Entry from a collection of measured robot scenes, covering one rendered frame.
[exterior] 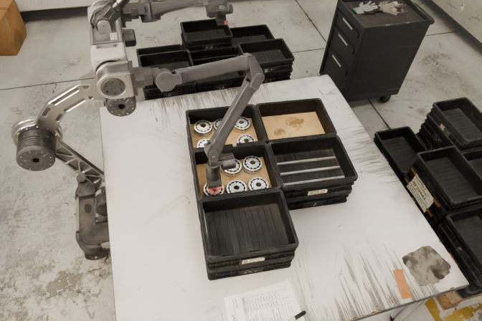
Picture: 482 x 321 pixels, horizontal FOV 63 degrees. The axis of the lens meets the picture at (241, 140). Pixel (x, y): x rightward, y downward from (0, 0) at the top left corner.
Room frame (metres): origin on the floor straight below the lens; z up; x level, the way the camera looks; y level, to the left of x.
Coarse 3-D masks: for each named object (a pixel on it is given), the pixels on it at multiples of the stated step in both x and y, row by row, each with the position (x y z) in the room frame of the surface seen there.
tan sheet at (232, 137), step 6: (192, 126) 1.56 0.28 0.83; (252, 126) 1.60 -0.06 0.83; (192, 132) 1.51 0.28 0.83; (234, 132) 1.54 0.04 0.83; (246, 132) 1.55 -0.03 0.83; (252, 132) 1.55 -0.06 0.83; (192, 138) 1.46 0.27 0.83; (198, 138) 1.47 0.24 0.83; (204, 138) 1.47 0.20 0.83; (228, 138) 1.49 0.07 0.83; (234, 138) 1.49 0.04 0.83
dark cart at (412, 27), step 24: (360, 0) 3.14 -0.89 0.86; (384, 0) 3.17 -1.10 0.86; (408, 0) 3.16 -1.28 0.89; (336, 24) 3.05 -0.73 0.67; (360, 24) 2.71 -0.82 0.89; (384, 24) 2.79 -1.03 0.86; (408, 24) 2.79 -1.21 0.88; (336, 48) 2.94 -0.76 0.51; (360, 48) 2.66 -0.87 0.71; (384, 48) 2.75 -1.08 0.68; (408, 48) 2.83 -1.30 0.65; (336, 72) 2.85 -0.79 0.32; (360, 72) 2.69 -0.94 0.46; (384, 72) 2.78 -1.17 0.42; (360, 96) 2.72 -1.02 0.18; (384, 96) 2.86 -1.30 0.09
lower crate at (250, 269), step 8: (200, 224) 0.95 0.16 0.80; (248, 264) 0.76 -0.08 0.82; (256, 264) 0.77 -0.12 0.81; (264, 264) 0.79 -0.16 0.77; (272, 264) 0.80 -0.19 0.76; (280, 264) 0.81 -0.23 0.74; (288, 264) 0.83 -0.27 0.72; (208, 272) 0.74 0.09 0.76; (216, 272) 0.73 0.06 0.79; (224, 272) 0.74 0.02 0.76; (232, 272) 0.76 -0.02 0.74; (240, 272) 0.76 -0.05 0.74; (248, 272) 0.77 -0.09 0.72; (256, 272) 0.78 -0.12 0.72
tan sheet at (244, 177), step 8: (240, 160) 1.34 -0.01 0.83; (200, 168) 1.26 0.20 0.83; (264, 168) 1.30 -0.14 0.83; (200, 176) 1.21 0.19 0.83; (224, 176) 1.22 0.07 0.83; (240, 176) 1.23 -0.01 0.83; (248, 176) 1.24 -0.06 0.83; (256, 176) 1.24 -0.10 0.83; (264, 176) 1.25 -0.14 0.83; (200, 184) 1.16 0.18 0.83; (224, 184) 1.17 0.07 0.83
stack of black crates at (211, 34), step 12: (180, 24) 2.97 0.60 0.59; (192, 24) 3.03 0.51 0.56; (204, 24) 3.06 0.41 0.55; (216, 24) 3.10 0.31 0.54; (192, 36) 2.96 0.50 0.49; (204, 36) 2.98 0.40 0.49; (216, 36) 2.99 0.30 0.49; (228, 36) 2.85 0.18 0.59; (192, 48) 2.75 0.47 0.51; (204, 48) 2.78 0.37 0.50; (216, 48) 2.81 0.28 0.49; (228, 48) 2.84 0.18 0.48
